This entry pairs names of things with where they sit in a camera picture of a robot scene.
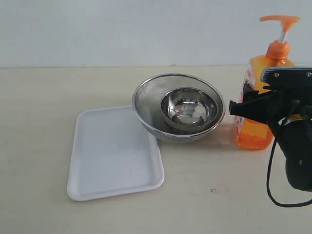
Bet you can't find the steel mesh strainer basket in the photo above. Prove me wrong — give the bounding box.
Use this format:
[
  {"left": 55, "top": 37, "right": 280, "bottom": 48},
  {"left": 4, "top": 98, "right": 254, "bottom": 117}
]
[{"left": 132, "top": 73, "right": 225, "bottom": 143}]

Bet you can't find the small stainless steel bowl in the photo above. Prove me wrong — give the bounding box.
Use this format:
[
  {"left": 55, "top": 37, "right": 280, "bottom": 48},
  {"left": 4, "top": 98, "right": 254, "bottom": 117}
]
[{"left": 160, "top": 87, "right": 219, "bottom": 132}]

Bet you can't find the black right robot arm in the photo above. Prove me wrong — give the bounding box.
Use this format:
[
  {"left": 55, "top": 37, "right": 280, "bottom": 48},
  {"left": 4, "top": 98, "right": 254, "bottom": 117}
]
[{"left": 229, "top": 83, "right": 312, "bottom": 192}]

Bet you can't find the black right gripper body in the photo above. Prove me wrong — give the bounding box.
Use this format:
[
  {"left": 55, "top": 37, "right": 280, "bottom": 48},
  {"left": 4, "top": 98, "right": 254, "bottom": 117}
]
[{"left": 265, "top": 83, "right": 312, "bottom": 144}]

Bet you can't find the white rectangular foam tray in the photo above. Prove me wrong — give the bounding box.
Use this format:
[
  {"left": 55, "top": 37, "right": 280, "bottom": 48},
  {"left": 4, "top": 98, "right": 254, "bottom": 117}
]
[{"left": 67, "top": 106, "right": 165, "bottom": 201}]

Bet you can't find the orange pump soap bottle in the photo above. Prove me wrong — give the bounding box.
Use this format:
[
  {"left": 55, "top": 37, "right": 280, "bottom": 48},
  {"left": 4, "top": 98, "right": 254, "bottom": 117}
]
[{"left": 234, "top": 15, "right": 300, "bottom": 150}]

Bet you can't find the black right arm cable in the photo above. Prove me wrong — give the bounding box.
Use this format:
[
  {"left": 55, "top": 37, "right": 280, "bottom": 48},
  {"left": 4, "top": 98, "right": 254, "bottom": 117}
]
[{"left": 266, "top": 104, "right": 312, "bottom": 208}]

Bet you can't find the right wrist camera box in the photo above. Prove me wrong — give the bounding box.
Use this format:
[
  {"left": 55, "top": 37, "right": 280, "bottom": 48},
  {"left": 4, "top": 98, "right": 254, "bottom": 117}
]
[{"left": 260, "top": 66, "right": 312, "bottom": 86}]

